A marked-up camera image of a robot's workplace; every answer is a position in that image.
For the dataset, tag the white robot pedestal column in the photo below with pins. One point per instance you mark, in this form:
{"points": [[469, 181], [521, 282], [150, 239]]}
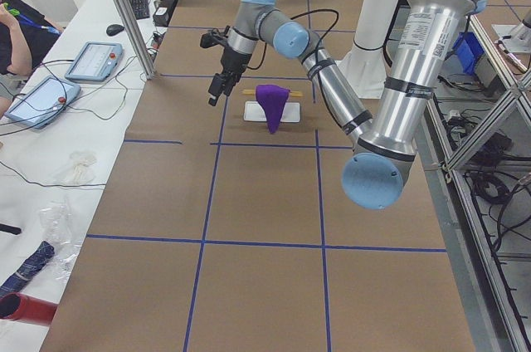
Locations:
{"points": [[364, 66]]}

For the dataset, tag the clear plastic bag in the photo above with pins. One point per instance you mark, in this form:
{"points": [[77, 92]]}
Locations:
{"points": [[60, 231]]}

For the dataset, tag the seated person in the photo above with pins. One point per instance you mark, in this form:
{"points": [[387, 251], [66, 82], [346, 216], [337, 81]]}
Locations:
{"points": [[26, 38]]}

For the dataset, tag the grey aluminium frame post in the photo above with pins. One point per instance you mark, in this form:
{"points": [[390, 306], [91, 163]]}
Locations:
{"points": [[136, 39]]}

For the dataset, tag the blue teach pendant near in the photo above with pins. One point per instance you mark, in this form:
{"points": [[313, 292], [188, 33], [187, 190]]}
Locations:
{"points": [[41, 105]]}

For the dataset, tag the purple towel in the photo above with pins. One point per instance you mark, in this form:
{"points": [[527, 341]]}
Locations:
{"points": [[272, 99]]}

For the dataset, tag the red cylinder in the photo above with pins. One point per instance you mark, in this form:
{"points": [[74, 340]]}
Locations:
{"points": [[27, 309]]}

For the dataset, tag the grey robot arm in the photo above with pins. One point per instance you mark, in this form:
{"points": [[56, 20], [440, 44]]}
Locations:
{"points": [[381, 130]]}

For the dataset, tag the blue teach pendant far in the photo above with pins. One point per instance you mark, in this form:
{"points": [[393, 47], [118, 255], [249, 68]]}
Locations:
{"points": [[95, 62]]}

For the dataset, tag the white crumpled gloves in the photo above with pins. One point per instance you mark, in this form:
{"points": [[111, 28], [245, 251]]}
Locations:
{"points": [[78, 169]]}

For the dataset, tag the folded blue umbrella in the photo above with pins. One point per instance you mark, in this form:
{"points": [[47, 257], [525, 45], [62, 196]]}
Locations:
{"points": [[29, 269]]}

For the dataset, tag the blue teach pendant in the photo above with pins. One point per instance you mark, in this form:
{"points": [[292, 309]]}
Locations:
{"points": [[95, 62], [41, 105]]}

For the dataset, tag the black computer mouse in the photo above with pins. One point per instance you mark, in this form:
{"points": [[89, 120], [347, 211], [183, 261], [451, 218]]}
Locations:
{"points": [[114, 29]]}

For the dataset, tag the aluminium frame table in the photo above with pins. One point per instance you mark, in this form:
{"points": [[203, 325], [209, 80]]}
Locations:
{"points": [[477, 134]]}

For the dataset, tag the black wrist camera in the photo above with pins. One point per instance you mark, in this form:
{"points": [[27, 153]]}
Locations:
{"points": [[214, 37]]}

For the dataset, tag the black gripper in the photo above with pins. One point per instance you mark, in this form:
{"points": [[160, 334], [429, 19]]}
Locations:
{"points": [[233, 62]]}

